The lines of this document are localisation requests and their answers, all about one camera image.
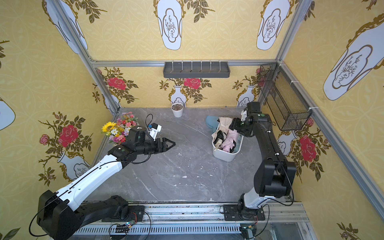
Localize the pink umbrella sideways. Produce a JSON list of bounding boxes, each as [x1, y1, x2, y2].
[[221, 130, 239, 153]]

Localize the white plastic storage box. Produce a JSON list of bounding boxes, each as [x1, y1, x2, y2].
[[212, 117, 243, 162]]

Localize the beige umbrella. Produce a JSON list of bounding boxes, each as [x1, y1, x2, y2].
[[212, 117, 233, 145]]

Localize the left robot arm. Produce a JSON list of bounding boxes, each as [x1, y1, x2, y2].
[[33, 126, 176, 240]]

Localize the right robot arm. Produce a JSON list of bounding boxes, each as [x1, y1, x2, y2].
[[230, 102, 297, 211]]

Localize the colourful flower bouquet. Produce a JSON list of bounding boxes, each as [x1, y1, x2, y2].
[[102, 112, 138, 146]]

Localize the teal plastic dustpan scoop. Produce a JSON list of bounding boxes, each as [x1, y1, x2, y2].
[[205, 116, 220, 131]]

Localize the small white plant pot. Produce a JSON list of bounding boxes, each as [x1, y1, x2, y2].
[[171, 103, 184, 118]]

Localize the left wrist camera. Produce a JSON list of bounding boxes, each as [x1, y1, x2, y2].
[[148, 123, 162, 140]]

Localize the black wire mesh basket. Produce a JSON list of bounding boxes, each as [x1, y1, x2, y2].
[[258, 63, 312, 131]]

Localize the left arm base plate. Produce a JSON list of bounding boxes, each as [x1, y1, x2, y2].
[[102, 205, 145, 223]]

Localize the grey wall shelf tray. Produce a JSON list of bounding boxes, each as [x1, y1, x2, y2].
[[163, 61, 231, 79]]

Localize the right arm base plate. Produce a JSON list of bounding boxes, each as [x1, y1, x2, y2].
[[221, 205, 266, 222]]

